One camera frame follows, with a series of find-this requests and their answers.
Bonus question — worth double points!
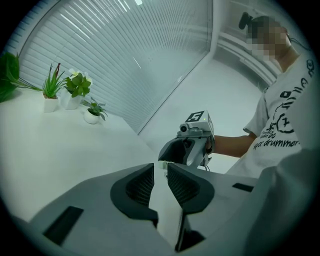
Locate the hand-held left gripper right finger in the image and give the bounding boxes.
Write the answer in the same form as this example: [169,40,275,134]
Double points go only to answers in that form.
[166,162,260,254]

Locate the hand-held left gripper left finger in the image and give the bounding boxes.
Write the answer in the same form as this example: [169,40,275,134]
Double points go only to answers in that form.
[28,162,176,256]

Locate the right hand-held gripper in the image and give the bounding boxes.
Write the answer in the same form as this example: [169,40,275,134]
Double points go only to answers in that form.
[157,109,216,169]

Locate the person's right forearm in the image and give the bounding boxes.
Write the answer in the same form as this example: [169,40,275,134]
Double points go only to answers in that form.
[213,134,254,159]

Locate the person's right hand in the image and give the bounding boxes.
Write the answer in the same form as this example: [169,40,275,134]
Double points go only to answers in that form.
[204,136,216,155]

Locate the small plant in round pot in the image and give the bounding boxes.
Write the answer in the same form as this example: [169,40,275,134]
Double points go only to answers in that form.
[80,96,109,125]

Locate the white printed t-shirt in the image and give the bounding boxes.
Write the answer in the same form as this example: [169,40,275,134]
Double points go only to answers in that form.
[224,52,320,256]

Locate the narrow white window blinds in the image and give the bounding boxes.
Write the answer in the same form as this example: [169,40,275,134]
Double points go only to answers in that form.
[216,31,279,87]

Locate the wide white window blinds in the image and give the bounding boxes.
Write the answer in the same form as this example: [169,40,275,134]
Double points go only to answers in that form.
[17,0,215,136]

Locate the white-flowered plant in white pot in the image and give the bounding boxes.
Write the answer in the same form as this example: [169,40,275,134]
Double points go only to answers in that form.
[60,67,94,111]

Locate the spiky plant in square pot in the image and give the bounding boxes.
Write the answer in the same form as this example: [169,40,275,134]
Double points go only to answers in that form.
[41,62,68,113]

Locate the person's head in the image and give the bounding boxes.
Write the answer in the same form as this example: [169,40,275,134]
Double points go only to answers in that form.
[246,15,300,73]

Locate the large green leafy plant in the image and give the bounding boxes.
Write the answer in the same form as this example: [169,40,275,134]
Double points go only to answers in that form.
[0,51,44,104]

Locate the black head-worn camera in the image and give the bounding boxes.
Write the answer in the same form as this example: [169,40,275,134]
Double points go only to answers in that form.
[238,11,254,30]

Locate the thin black cable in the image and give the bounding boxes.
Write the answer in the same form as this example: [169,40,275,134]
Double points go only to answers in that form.
[284,27,312,52]

